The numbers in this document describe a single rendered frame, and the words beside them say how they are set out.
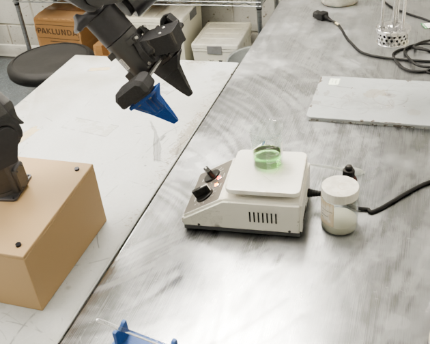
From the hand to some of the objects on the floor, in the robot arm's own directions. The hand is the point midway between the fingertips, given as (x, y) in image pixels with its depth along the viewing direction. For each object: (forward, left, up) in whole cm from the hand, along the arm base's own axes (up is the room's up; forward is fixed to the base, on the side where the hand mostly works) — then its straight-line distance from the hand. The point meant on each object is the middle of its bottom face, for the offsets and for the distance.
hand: (170, 93), depth 100 cm
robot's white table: (-31, -7, -109) cm, 114 cm away
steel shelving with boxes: (-81, +222, -121) cm, 266 cm away
